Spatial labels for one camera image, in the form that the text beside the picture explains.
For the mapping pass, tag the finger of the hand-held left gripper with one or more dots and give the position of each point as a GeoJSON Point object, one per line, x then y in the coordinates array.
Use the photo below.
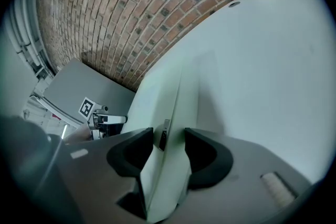
{"type": "Point", "coordinates": [115, 119]}

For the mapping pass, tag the white ceiling pipes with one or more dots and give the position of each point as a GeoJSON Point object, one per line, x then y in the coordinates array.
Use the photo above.
{"type": "Point", "coordinates": [26, 34]}

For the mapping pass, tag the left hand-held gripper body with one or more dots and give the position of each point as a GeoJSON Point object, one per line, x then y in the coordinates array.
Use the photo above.
{"type": "Point", "coordinates": [88, 110]}

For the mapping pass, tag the person's left forearm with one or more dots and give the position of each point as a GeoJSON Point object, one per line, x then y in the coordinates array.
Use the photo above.
{"type": "Point", "coordinates": [78, 133]}

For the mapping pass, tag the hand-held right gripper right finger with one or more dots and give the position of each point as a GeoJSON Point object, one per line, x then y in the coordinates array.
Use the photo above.
{"type": "Point", "coordinates": [236, 178]}

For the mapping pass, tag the grey refrigerator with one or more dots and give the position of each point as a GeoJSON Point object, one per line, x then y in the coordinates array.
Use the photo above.
{"type": "Point", "coordinates": [86, 81]}

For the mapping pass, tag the pale green box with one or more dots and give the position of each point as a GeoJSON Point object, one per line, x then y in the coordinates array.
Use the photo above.
{"type": "Point", "coordinates": [162, 102]}

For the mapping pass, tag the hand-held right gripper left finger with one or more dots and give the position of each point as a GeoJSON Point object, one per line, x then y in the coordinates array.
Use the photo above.
{"type": "Point", "coordinates": [110, 178]}

